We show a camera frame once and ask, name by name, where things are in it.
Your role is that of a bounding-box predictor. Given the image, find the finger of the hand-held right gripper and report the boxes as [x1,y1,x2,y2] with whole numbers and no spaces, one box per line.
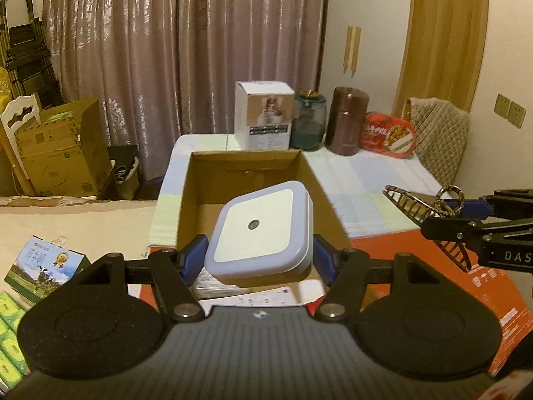
[420,214,533,251]
[443,189,533,219]

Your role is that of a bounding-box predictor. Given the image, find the brown patterned hair claw clip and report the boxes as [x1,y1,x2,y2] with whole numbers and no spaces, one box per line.
[383,184,473,272]

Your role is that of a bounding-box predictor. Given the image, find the brown cardboard box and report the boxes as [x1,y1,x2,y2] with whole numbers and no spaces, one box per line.
[175,149,352,301]

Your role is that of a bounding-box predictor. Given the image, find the white square night light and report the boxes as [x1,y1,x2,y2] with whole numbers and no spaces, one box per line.
[204,180,315,288]

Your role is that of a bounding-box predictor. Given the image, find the large orange flat box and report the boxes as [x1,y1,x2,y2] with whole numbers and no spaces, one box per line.
[137,233,533,380]

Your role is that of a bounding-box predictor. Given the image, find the brown metal canister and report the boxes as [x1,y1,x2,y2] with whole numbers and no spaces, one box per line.
[325,87,370,156]

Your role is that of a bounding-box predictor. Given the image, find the green printed packets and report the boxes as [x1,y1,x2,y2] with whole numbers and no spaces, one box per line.
[0,289,32,392]

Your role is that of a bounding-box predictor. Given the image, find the beige wall socket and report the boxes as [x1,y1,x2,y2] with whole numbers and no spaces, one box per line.
[508,101,527,128]
[493,93,512,118]

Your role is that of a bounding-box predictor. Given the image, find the landscape print milk carton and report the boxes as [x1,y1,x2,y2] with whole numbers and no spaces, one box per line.
[5,235,91,305]

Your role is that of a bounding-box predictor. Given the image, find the teal glass jar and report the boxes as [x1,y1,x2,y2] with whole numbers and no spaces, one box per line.
[290,89,326,152]

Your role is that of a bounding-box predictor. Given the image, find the mauve patterned curtain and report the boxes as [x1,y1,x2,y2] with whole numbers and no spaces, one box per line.
[179,0,329,138]
[42,0,184,171]

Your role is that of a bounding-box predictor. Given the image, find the printed cardboard shipping box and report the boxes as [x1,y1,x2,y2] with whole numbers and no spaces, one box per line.
[14,98,111,197]

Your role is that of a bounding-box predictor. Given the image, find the white product carton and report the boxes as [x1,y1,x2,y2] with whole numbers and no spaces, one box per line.
[234,81,295,151]

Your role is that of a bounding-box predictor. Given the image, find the black waste bin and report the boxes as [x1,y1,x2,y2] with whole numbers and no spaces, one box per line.
[107,145,140,201]

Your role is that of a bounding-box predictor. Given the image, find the yellow plastic bag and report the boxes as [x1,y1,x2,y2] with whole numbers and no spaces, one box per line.
[0,67,11,113]

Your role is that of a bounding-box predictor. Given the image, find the black folding ladder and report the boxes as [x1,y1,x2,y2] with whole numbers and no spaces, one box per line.
[0,0,63,109]

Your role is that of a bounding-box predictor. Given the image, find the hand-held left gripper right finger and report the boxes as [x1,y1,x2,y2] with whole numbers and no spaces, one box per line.
[312,233,448,322]

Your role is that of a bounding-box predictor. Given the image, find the beige quilted bag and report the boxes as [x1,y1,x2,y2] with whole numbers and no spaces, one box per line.
[403,97,470,194]

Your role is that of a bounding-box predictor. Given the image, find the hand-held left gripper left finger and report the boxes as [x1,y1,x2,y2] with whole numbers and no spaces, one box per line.
[77,233,209,323]

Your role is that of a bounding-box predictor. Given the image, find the white wooden chair back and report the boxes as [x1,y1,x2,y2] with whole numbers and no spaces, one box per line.
[0,93,42,196]

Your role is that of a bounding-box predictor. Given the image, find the red food tray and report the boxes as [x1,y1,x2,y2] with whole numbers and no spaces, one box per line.
[360,111,418,161]

